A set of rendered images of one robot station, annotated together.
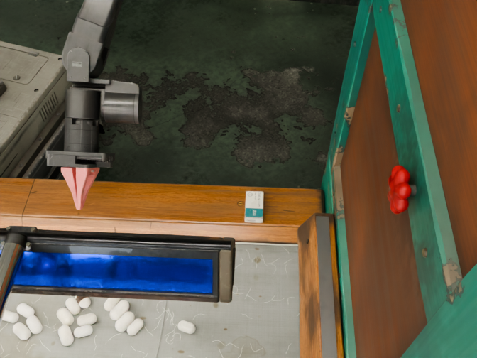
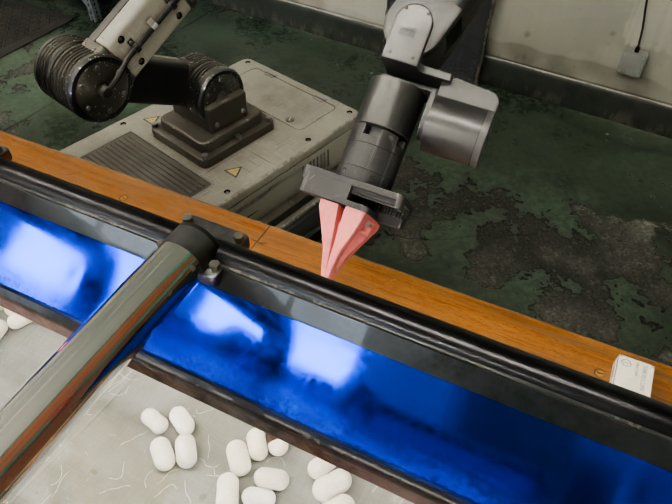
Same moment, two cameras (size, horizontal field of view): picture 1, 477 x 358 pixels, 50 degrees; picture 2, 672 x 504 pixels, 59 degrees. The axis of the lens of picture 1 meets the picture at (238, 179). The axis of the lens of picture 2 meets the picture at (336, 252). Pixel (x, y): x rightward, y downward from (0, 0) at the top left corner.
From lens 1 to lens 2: 36 cm
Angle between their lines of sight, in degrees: 17
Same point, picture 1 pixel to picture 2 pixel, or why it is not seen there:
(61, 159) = (326, 185)
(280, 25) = (640, 162)
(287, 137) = (619, 311)
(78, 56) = (414, 19)
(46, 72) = (327, 123)
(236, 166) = not seen: hidden behind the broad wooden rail
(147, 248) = (519, 381)
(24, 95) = (291, 141)
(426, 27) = not seen: outside the picture
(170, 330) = not seen: outside the picture
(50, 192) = (284, 251)
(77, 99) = (387, 94)
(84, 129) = (380, 146)
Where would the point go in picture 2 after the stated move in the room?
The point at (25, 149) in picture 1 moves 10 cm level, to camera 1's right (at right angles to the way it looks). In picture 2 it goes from (268, 208) to (308, 220)
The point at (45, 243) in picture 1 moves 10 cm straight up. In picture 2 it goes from (255, 276) to (222, 58)
